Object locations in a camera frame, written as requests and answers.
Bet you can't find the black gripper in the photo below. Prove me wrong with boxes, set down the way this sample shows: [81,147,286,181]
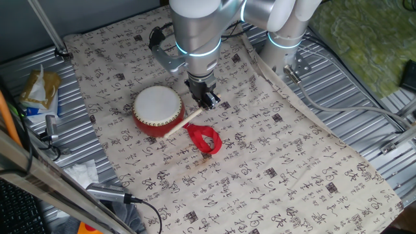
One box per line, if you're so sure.
[184,75,221,111]

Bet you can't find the wooden drumstick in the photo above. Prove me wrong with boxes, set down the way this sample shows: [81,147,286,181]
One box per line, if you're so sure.
[163,94,222,139]

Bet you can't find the red drum with white head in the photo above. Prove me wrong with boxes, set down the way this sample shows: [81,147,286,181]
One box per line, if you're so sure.
[131,85,186,138]

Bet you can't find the beige calligraphy print cloth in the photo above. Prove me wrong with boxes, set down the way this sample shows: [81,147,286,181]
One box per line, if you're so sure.
[63,5,405,234]

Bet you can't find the dark grey towel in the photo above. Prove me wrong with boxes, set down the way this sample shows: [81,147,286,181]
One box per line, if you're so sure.
[48,201,147,234]

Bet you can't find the crumpled white tissue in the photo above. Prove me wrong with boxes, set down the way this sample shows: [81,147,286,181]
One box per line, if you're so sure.
[63,159,100,189]

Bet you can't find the yellow tissue pack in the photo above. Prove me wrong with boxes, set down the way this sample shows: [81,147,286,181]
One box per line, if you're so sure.
[18,64,62,124]

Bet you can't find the metal stand pole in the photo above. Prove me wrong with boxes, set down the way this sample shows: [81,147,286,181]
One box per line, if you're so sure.
[27,0,74,61]

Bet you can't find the orange emergency stop box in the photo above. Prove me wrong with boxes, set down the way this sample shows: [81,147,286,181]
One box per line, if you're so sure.
[77,222,105,234]

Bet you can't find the orange rod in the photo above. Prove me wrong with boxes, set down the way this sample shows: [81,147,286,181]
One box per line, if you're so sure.
[0,90,22,147]

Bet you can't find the black box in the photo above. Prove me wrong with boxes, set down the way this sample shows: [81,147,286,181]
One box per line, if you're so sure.
[399,60,416,92]

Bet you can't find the black keyboard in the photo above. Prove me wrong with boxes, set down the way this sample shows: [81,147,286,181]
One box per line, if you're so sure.
[0,178,48,234]

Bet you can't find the red fabric strap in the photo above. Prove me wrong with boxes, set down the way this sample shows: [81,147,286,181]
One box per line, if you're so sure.
[183,122,224,155]

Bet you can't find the wrist camera with metal bracket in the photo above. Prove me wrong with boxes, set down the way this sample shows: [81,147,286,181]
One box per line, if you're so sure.
[148,25,189,75]

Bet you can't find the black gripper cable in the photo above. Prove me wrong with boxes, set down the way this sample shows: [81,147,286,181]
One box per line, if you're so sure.
[220,19,254,42]

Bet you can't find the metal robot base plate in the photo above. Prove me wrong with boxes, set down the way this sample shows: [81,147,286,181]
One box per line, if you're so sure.
[272,51,313,81]

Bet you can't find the grey cable with metal plug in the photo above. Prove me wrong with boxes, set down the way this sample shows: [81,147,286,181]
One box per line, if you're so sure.
[283,64,416,129]

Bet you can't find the silver camera with black cable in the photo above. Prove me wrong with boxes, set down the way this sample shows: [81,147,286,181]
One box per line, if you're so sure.
[85,182,163,234]

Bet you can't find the silver camera on small stand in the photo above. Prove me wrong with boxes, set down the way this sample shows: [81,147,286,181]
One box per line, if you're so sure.
[38,114,72,156]

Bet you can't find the aluminium frame beam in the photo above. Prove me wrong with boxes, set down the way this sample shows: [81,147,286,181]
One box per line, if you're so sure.
[0,128,137,234]

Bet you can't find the aluminium profile bracket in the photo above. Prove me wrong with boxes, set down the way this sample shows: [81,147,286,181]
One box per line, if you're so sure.
[380,123,416,155]

